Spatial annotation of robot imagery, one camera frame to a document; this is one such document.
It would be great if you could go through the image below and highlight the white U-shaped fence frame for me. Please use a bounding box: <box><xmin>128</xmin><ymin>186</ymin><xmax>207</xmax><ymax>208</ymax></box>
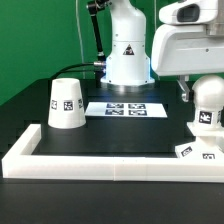
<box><xmin>2</xmin><ymin>124</ymin><xmax>224</xmax><ymax>183</ymax></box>

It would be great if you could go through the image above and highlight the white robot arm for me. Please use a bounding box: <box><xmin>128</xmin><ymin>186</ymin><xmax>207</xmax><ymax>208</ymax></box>
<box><xmin>101</xmin><ymin>0</ymin><xmax>224</xmax><ymax>101</ymax></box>

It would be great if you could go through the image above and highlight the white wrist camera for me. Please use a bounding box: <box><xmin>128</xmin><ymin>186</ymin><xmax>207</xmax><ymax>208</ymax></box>
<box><xmin>159</xmin><ymin>0</ymin><xmax>221</xmax><ymax>25</ymax></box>

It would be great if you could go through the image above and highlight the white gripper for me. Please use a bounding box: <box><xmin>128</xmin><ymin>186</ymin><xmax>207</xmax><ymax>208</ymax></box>
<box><xmin>151</xmin><ymin>25</ymin><xmax>224</xmax><ymax>102</ymax></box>

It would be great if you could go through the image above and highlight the black cable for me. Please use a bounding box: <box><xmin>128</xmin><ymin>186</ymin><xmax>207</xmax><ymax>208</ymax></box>
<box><xmin>49</xmin><ymin>61</ymin><xmax>108</xmax><ymax>81</ymax></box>

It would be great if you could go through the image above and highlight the white lamp base with tags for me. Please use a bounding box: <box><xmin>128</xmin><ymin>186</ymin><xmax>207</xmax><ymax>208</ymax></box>
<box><xmin>175</xmin><ymin>122</ymin><xmax>224</xmax><ymax>160</ymax></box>

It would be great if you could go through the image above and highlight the white lamp shade cone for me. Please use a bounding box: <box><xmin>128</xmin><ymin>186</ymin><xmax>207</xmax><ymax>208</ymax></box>
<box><xmin>48</xmin><ymin>78</ymin><xmax>86</xmax><ymax>129</ymax></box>

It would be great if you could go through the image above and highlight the white sheet with tags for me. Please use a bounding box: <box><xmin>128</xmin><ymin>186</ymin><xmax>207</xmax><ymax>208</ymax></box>
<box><xmin>85</xmin><ymin>102</ymin><xmax>167</xmax><ymax>118</ymax></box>

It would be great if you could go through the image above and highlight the white lamp bulb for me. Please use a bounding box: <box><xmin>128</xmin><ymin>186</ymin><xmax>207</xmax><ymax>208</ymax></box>
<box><xmin>192</xmin><ymin>75</ymin><xmax>224</xmax><ymax>130</ymax></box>

